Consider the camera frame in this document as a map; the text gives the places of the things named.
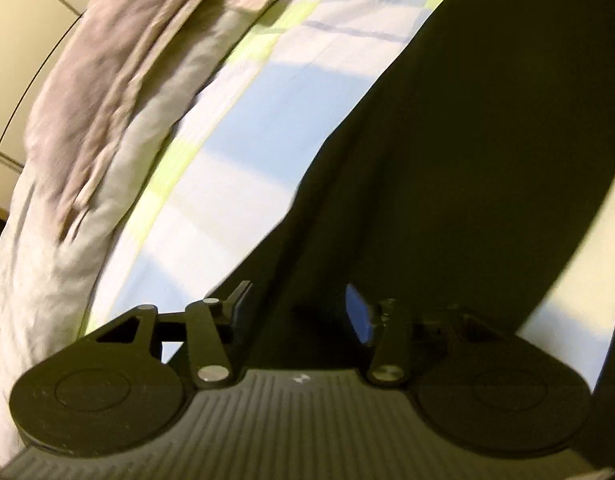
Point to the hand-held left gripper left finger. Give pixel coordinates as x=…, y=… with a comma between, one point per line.
x=207, y=335

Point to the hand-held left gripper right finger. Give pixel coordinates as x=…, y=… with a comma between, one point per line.
x=360, y=315

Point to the black garment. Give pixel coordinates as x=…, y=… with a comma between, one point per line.
x=462, y=160

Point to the striped grey quilt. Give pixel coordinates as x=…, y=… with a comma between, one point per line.
x=52, y=270

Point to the checkered bed sheet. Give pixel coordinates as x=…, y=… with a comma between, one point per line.
x=247, y=150

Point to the pink blanket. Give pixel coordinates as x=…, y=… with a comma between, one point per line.
x=117, y=60

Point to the cream wardrobe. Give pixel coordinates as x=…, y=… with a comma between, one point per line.
x=22, y=40

